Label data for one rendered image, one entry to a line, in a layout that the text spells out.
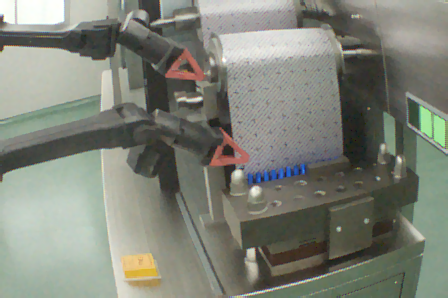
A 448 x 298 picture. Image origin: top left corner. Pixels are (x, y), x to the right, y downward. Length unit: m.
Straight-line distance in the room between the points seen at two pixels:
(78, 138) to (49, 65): 5.76
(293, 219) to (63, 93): 5.90
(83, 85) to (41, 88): 0.59
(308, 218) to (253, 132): 0.23
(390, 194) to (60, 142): 0.65
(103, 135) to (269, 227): 0.34
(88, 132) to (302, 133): 0.45
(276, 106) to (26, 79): 5.81
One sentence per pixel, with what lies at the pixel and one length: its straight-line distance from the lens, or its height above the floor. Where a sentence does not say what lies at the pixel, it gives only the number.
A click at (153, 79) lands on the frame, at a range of 1.54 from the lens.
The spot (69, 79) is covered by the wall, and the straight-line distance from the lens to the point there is 6.86.
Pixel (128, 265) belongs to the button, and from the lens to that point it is 1.20.
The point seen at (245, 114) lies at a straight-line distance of 1.24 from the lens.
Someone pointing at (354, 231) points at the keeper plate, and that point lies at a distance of 1.16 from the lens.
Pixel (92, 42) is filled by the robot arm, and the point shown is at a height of 1.36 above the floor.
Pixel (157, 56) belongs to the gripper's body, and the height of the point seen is 1.30.
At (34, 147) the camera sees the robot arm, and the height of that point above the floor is 1.21.
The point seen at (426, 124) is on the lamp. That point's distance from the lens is 1.07.
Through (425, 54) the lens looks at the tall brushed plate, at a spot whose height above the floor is 1.32.
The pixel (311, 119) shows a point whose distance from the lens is 1.28.
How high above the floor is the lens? 1.50
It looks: 19 degrees down
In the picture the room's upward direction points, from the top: 6 degrees counter-clockwise
